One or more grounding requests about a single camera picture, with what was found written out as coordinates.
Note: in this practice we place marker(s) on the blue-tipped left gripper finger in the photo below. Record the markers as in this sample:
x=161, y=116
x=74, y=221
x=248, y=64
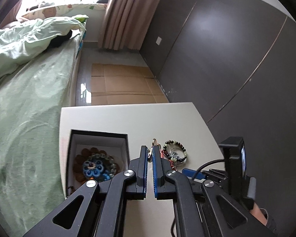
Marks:
x=190, y=173

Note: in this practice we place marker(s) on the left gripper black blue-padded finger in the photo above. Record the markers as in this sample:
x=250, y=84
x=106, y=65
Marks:
x=202, y=208
x=97, y=208

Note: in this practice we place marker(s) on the blue flower jewelry piece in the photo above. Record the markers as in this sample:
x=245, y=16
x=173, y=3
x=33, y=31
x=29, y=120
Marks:
x=95, y=170

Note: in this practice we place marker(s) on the black jewelry box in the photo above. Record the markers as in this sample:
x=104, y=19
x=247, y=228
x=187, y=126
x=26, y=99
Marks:
x=111, y=148

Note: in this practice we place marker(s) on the person's right hand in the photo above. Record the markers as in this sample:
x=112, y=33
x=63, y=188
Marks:
x=259, y=214

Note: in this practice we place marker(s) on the green bed sheet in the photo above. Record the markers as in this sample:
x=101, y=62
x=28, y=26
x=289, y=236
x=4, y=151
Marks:
x=31, y=99

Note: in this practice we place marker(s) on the brown cardboard floor sheet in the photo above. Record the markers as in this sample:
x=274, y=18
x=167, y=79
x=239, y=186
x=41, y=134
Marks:
x=124, y=84

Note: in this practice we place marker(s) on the dark grey wardrobe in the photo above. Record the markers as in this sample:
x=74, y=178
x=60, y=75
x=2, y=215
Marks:
x=235, y=60

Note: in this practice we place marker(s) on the pink curtain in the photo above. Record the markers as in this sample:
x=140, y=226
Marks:
x=125, y=23

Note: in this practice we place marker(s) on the light green duvet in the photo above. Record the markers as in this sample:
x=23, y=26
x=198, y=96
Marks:
x=22, y=43

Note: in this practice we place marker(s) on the bear print pillow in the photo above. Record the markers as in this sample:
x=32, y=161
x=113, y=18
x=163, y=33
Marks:
x=67, y=10

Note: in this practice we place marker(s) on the white wall switch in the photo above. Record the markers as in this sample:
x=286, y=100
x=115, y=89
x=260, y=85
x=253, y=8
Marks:
x=158, y=40

